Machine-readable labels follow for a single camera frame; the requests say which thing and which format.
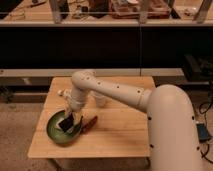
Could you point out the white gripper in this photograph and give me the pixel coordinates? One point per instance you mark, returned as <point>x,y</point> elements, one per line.
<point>76,100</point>

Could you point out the black eraser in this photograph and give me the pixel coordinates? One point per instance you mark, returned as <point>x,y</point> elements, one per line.
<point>66,123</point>

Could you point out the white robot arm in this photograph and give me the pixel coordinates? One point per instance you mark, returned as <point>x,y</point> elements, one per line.
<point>173,138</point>

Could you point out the white sponge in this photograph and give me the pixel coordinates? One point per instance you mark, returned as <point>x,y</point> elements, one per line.
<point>71,129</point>

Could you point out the red chili pepper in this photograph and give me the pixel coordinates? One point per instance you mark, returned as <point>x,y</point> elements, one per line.
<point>89,125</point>

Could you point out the green plate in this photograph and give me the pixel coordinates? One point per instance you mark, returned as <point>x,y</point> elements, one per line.
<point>56,134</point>

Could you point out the white tube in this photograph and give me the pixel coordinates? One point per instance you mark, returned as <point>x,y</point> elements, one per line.
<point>62,92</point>

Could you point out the wooden table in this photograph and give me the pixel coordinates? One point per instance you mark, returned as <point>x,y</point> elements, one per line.
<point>120,131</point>

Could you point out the blue power adapter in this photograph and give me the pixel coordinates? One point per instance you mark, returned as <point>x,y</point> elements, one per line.
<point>203,133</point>

